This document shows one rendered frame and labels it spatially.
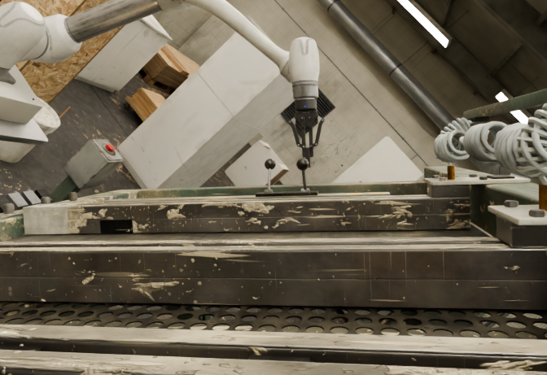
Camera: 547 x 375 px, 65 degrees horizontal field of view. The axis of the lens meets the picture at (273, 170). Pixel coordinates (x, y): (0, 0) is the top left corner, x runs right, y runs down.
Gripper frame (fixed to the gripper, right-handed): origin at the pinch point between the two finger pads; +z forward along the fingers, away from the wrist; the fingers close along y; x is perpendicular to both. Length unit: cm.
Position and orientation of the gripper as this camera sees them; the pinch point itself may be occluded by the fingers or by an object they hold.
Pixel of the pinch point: (308, 157)
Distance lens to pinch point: 150.9
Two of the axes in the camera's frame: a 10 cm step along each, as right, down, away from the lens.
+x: -1.7, 0.6, -9.8
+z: 0.5, 10.0, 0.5
